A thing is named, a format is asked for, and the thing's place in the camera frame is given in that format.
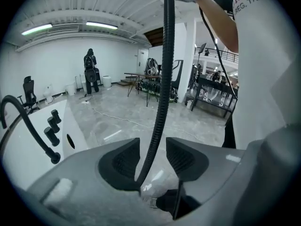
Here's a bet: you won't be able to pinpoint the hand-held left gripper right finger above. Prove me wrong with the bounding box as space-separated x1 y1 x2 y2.
166 137 209 182

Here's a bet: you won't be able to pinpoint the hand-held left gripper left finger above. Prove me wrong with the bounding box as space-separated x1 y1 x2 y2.
98 137 142 192

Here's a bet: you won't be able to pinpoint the black shower hose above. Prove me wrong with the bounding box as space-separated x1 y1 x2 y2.
135 0 176 188

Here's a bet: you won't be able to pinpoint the person's right forearm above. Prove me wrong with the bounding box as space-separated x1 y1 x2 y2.
195 0 239 54

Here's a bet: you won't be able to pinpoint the white bathtub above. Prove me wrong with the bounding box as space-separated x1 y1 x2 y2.
0 99 89 190

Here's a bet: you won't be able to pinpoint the grey shoe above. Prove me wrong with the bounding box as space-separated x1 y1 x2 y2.
141 195 158 209

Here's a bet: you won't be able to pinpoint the brown stair underside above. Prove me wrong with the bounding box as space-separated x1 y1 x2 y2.
143 27 164 47

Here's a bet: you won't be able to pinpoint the black light stand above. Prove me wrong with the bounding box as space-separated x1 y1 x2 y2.
196 42 207 84

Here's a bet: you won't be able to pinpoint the black metal table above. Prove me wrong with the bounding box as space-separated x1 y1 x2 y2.
190 76 238 119

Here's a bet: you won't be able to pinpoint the black railing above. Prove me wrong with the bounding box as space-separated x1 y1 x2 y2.
194 47 239 62

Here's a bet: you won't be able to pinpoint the black white backpack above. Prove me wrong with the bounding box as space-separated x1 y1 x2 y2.
145 57 158 75

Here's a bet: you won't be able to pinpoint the white door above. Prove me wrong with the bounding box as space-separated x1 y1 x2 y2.
137 48 149 80

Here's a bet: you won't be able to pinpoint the row of black green bags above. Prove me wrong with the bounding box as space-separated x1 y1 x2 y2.
136 79 163 96

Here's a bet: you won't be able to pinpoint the black gooseneck faucet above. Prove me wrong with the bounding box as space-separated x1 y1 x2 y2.
0 95 61 165

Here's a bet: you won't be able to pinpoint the black folding chair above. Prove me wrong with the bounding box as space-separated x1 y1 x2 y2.
94 67 103 87

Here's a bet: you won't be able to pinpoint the ceiling tube light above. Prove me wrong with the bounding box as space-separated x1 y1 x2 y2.
21 24 53 36
86 21 118 30

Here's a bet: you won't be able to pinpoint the white toilet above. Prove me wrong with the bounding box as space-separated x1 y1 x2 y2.
43 83 55 103

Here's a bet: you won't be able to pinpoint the wooden table hairpin legs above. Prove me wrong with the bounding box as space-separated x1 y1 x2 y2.
124 72 163 107

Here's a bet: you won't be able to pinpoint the white printed t-shirt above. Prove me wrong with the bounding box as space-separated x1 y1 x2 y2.
231 0 301 150

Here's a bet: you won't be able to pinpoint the black office chair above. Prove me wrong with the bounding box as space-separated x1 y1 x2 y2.
17 76 40 113

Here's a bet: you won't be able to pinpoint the white ceiling air vent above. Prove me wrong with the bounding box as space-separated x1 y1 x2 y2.
48 24 79 34

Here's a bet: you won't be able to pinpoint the white power cable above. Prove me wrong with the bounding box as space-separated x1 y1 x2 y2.
90 106 205 141

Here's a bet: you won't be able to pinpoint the black curved frame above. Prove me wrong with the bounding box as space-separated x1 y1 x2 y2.
173 59 184 89

